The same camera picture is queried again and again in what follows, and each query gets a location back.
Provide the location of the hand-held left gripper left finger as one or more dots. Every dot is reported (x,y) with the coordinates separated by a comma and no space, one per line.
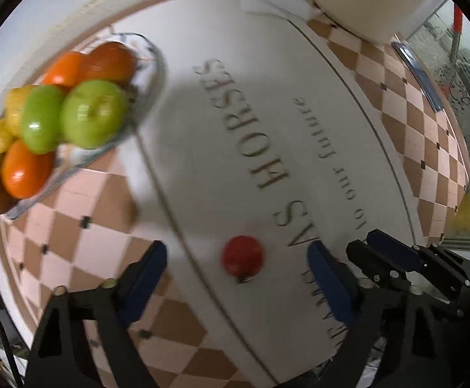
(146,279)

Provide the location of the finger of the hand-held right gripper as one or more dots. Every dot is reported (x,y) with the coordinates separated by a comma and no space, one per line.
(376,270)
(396,250)

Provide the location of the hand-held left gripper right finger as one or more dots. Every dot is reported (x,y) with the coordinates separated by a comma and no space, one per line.
(331,287)

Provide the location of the small red fruit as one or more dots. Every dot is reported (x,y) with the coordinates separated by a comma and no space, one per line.
(243,255)

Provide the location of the orange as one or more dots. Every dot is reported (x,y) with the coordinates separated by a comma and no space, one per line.
(27,169)
(63,70)

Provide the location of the green apple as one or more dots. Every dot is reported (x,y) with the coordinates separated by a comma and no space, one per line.
(93,113)
(41,119)

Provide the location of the yellow pear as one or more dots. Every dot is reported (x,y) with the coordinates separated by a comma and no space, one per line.
(0,137)
(16,105)

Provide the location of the patterned oval plate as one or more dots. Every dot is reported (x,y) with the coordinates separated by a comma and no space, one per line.
(146,68)

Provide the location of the reddish brown round fruit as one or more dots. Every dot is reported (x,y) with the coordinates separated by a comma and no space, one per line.
(111,62)

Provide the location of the checkered table mat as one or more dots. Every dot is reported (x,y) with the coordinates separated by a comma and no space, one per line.
(319,149)

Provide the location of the cream utensil holder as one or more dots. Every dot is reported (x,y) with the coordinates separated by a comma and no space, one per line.
(372,4)

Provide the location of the white folded cloth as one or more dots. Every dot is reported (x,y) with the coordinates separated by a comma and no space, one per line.
(275,2)

